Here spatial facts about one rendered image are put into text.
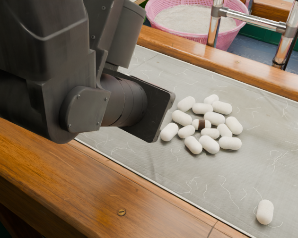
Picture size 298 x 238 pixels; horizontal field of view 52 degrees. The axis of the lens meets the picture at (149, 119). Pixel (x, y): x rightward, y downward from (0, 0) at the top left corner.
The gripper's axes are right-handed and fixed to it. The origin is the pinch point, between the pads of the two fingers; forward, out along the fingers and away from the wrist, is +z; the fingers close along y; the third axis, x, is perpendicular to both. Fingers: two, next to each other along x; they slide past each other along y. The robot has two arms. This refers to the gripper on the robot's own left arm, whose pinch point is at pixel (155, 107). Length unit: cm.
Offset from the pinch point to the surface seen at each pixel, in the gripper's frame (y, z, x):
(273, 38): -5, 47, -25
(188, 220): -12.0, -5.2, 10.8
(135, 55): 17.1, 19.1, -6.9
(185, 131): -4.2, 5.8, 2.4
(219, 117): -7.5, 9.9, -1.8
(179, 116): -1.6, 7.4, 0.6
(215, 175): -11.7, 3.8, 6.2
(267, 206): -19.8, 0.9, 6.1
